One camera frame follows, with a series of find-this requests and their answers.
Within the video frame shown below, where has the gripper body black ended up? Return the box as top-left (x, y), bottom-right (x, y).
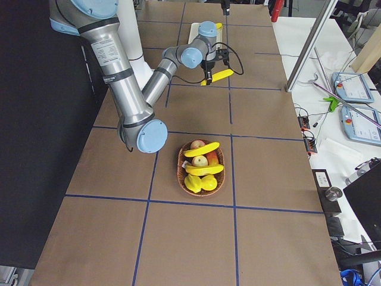
top-left (220, 0), bottom-right (230, 8)
top-left (203, 60), bottom-right (215, 78)

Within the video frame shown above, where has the textured yellow banana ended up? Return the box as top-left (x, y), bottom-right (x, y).
top-left (200, 69), bottom-right (234, 86)

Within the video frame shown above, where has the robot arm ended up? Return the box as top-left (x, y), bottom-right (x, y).
top-left (49, 1), bottom-right (217, 153)

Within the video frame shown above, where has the white rectangular plate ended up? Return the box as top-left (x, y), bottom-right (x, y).
top-left (188, 21), bottom-right (223, 43)

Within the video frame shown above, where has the red apple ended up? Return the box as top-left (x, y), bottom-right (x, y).
top-left (190, 140), bottom-right (206, 150)

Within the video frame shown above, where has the pale green apple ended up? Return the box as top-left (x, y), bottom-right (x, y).
top-left (192, 155), bottom-right (208, 167)

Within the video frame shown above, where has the yellow pear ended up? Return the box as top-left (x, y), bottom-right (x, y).
top-left (201, 175), bottom-right (217, 191)

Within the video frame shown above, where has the reacher grabber tool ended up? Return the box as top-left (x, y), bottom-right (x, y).
top-left (308, 80), bottom-right (380, 129)
top-left (308, 47), bottom-right (333, 94)

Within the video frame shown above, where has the teach pendant far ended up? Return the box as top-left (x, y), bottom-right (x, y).
top-left (331, 72), bottom-right (374, 104)

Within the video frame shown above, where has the teach pendant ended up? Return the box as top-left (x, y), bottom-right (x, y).
top-left (341, 106), bottom-right (380, 146)
top-left (331, 72), bottom-right (374, 104)

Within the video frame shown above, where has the teach pendant near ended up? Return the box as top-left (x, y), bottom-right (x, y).
top-left (341, 106), bottom-right (380, 146)

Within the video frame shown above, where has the metal cup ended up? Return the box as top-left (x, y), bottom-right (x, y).
top-left (324, 186), bottom-right (343, 202)

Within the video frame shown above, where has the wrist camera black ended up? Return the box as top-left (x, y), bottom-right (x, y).
top-left (216, 48), bottom-right (230, 66)

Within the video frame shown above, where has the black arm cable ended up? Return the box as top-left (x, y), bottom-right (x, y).
top-left (172, 41), bottom-right (244, 85)

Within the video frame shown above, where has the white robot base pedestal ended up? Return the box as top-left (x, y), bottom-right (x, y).
top-left (117, 0), bottom-right (153, 85)

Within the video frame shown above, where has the aluminium frame post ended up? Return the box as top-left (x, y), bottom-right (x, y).
top-left (285, 0), bottom-right (338, 92)

